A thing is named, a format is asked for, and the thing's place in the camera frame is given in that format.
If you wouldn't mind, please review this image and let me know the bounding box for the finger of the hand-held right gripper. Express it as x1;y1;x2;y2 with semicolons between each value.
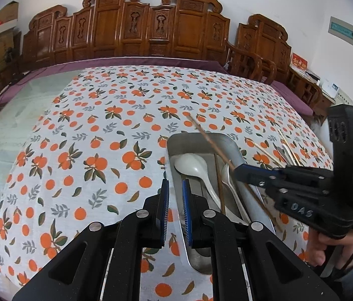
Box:
235;164;336;181
252;177;352;230

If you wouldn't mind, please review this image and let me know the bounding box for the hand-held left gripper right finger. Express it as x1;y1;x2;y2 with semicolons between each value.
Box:
181;179;341;301

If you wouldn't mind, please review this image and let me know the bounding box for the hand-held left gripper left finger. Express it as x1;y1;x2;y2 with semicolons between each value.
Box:
12;179;171;301

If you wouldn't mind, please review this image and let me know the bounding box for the white plastic fork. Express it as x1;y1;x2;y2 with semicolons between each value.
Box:
221;163;252;223

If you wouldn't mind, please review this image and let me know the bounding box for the brown wooden chopstick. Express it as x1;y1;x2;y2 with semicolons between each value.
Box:
186;114;285;233
214;154;226;215

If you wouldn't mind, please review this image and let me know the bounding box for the white plastic spoon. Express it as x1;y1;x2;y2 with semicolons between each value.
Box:
174;153;224;210

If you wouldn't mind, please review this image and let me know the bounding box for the rectangular metal tray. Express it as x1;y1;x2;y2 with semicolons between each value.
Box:
166;132;285;275

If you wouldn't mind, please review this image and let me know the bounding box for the person's right hand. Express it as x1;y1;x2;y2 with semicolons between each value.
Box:
307;232;340;267

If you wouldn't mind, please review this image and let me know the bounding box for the light wooden chopstick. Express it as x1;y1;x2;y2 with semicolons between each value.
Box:
277;128;302;166
253;141;283;167

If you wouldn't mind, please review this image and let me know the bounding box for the white plastic bag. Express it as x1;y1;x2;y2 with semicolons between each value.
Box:
311;114;329;139

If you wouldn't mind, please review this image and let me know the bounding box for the wooden side table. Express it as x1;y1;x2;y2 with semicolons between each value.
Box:
289;68;353;115

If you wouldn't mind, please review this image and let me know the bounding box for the white electronic device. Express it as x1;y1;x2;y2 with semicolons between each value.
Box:
322;78;341;98

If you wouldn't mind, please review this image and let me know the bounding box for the purple armchair cushion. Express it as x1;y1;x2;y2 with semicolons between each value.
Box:
270;80;315;116

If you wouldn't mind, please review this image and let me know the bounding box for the red desk calendar card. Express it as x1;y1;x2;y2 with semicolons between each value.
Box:
290;53;308;71

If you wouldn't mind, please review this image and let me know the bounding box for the orange print tablecloth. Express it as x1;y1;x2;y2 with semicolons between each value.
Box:
0;66;335;301

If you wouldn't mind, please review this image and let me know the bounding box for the purple sofa cushion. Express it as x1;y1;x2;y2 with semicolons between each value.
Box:
0;57;227;105

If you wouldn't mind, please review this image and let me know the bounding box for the carved wooden sofa bench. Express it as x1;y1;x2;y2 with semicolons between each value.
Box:
20;0;231;72

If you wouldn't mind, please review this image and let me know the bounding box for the white and red box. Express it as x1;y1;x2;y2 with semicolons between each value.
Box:
0;20;17;37

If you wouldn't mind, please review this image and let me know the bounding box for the wall electrical panel box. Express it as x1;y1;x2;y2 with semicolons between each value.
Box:
328;16;353;45

